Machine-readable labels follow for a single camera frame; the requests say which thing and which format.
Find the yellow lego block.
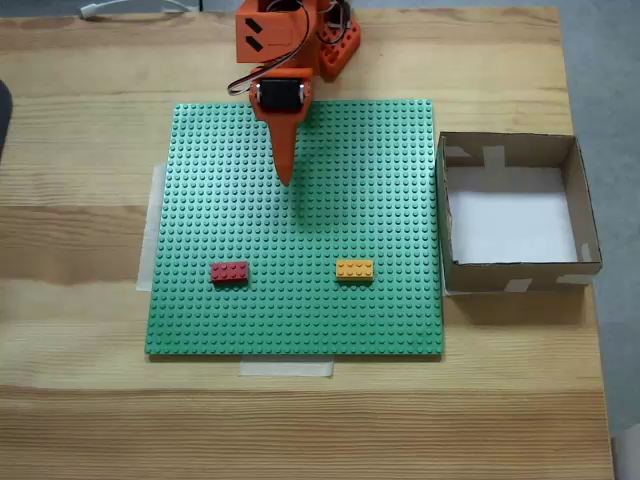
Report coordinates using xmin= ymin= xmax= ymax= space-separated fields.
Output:
xmin=334 ymin=259 xmax=376 ymax=284

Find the green lego baseplate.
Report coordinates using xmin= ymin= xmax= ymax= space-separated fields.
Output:
xmin=144 ymin=98 xmax=446 ymax=360

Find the red lego block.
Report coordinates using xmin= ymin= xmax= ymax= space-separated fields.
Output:
xmin=210 ymin=261 xmax=251 ymax=286

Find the cardboard box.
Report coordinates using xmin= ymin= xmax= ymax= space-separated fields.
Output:
xmin=435 ymin=130 xmax=604 ymax=296

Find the wide masking tape strip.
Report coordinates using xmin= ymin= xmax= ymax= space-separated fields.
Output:
xmin=135 ymin=162 xmax=169 ymax=294

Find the white paper sheet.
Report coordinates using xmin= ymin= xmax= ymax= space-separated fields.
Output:
xmin=444 ymin=167 xmax=581 ymax=265

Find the black rounded object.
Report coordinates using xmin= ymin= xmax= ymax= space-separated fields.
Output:
xmin=0 ymin=78 xmax=15 ymax=166

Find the gripper servo cable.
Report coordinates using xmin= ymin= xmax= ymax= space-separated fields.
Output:
xmin=227 ymin=0 xmax=314 ymax=99

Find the white usb cable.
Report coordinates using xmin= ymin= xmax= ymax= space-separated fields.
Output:
xmin=77 ymin=0 xmax=197 ymax=20

